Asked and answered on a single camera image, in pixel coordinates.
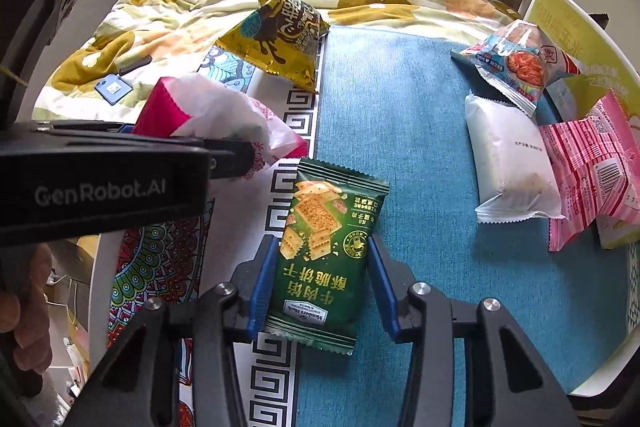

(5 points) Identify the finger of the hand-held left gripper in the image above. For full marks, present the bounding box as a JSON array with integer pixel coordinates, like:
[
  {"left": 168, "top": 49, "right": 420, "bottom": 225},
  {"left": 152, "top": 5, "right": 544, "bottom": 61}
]
[
  {"left": 204, "top": 136, "right": 257, "bottom": 182},
  {"left": 35, "top": 120, "right": 136, "bottom": 137}
]

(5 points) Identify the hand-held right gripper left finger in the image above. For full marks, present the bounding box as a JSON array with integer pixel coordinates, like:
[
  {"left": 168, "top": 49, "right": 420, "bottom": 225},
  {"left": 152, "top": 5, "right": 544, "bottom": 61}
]
[{"left": 62, "top": 234, "right": 280, "bottom": 427}]

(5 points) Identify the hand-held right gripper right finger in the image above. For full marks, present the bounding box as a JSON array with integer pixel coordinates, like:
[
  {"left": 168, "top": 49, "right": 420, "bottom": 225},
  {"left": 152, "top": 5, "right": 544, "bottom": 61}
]
[{"left": 366, "top": 233, "right": 578, "bottom": 427}]

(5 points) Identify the red and white snack packet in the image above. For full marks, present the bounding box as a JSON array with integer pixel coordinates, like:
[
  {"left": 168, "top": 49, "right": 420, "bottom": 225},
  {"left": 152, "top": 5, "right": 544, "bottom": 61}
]
[{"left": 131, "top": 74, "right": 309, "bottom": 168}]

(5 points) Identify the green cracker packet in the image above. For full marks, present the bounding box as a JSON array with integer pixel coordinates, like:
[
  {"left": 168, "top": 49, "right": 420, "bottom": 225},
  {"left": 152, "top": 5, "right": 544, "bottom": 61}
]
[{"left": 264, "top": 157, "right": 391, "bottom": 356}]

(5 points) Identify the yellow-green cardboard box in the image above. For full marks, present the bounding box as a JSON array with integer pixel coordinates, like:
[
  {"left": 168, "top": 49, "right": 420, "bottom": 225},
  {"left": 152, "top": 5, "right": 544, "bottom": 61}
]
[{"left": 522, "top": 0, "right": 640, "bottom": 122}]

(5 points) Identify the person's left hand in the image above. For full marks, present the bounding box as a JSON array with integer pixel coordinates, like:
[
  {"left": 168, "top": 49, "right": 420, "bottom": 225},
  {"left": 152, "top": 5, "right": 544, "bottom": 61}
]
[{"left": 0, "top": 242, "right": 54, "bottom": 379}]

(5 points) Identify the blue phone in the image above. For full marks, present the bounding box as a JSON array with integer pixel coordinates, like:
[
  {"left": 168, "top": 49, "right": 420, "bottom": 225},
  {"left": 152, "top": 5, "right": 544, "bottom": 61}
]
[{"left": 96, "top": 74, "right": 133, "bottom": 104}]

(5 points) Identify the small black flat object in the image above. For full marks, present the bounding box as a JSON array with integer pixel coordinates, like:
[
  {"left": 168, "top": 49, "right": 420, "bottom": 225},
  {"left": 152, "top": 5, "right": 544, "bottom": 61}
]
[{"left": 119, "top": 56, "right": 153, "bottom": 75}]

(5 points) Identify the colourful patterned mat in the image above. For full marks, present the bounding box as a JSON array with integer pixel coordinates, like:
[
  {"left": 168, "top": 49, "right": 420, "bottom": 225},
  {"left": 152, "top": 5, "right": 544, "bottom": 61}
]
[{"left": 107, "top": 44, "right": 323, "bottom": 427}]

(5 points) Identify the yellow and brown snack packet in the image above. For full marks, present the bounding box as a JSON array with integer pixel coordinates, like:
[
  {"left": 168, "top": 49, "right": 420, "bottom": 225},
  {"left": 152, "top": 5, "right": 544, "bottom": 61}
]
[{"left": 215, "top": 0, "right": 331, "bottom": 95}]

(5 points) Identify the teal table mat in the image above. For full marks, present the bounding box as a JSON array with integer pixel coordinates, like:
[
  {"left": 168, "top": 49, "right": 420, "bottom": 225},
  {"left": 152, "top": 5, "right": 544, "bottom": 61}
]
[{"left": 295, "top": 24, "right": 631, "bottom": 427}]

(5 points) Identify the floral blanket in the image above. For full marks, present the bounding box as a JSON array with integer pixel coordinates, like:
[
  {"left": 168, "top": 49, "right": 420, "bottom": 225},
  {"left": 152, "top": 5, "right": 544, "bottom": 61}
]
[{"left": 32, "top": 0, "right": 523, "bottom": 118}]

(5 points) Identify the plain white snack packet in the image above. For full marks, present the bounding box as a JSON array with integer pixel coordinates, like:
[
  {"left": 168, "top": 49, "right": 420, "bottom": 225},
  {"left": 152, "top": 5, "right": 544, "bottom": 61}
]
[{"left": 464, "top": 92, "right": 563, "bottom": 224}]

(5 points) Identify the pink striped snack packet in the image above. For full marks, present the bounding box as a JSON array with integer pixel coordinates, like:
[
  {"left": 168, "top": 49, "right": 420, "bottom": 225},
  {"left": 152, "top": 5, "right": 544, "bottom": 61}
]
[{"left": 537, "top": 89, "right": 640, "bottom": 253}]

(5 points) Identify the blue-edged snack packet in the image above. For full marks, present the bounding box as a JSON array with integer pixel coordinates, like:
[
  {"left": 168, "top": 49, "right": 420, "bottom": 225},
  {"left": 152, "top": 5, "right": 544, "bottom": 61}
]
[{"left": 450, "top": 19, "right": 583, "bottom": 118}]

